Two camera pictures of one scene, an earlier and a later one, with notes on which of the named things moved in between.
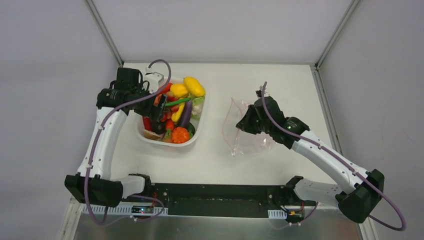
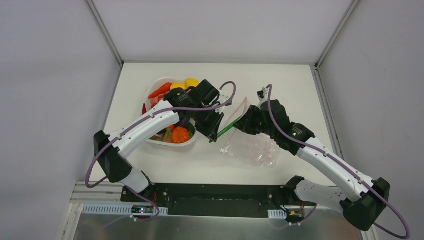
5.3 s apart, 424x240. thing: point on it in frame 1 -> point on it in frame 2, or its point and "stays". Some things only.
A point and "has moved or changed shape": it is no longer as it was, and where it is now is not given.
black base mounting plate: (221, 199) stays
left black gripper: (157, 108) -> (209, 122)
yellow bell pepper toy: (179, 90) stays
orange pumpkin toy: (180, 135) stays
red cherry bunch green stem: (172, 106) has moved or changed shape
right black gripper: (250, 117) stays
